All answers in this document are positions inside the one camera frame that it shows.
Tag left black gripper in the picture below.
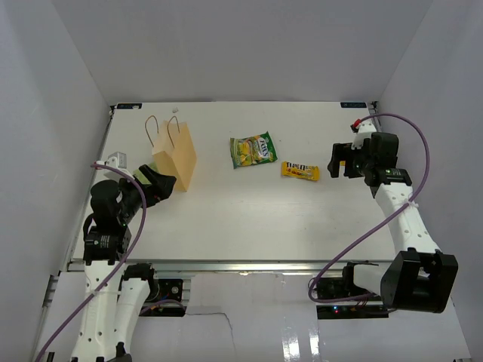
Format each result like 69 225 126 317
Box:
116 164 176 223

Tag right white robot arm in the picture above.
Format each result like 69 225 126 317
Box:
328 132 458 313

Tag green Fox's candy bag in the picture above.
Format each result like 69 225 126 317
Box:
229 132 278 169

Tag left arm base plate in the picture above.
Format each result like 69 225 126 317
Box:
140 279 185 317

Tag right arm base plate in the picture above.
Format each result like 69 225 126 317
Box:
312 278 393 321

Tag light green snack packet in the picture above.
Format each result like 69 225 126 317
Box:
132 162 158 186

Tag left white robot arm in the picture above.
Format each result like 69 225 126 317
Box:
71 162 176 361

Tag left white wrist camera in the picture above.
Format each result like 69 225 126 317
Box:
95 152 133 182

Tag aluminium table rail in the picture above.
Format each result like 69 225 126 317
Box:
66 259 401 275

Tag yellow M&M's packet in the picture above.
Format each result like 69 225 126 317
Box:
281 161 320 182

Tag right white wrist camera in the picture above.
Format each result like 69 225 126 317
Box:
351 119 377 149

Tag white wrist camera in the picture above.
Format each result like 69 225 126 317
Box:
95 152 133 182
351 119 377 149

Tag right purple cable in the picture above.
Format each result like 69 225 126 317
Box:
308 114 431 302

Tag brown paper bag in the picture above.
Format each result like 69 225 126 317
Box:
144 115 197 192

